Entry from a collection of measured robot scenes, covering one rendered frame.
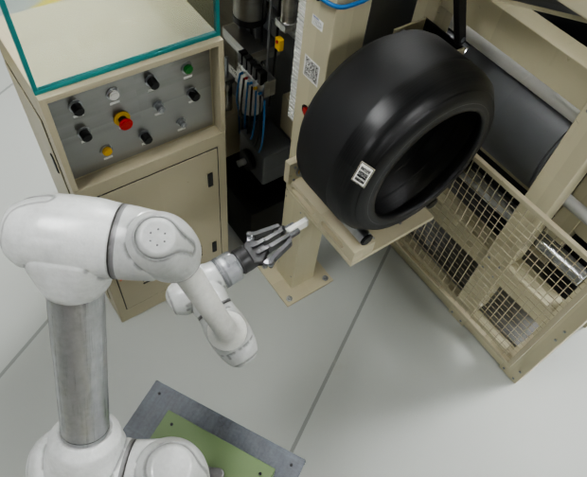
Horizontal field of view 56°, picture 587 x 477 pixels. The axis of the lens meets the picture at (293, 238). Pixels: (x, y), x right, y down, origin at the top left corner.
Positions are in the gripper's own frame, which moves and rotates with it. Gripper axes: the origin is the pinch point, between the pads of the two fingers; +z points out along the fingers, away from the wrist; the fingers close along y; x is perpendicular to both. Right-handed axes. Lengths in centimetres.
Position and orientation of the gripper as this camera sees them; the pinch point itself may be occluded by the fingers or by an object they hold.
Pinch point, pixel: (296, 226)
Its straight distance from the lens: 158.5
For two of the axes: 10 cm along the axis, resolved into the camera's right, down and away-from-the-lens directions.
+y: -5.7, -7.0, 4.3
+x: 0.3, 5.1, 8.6
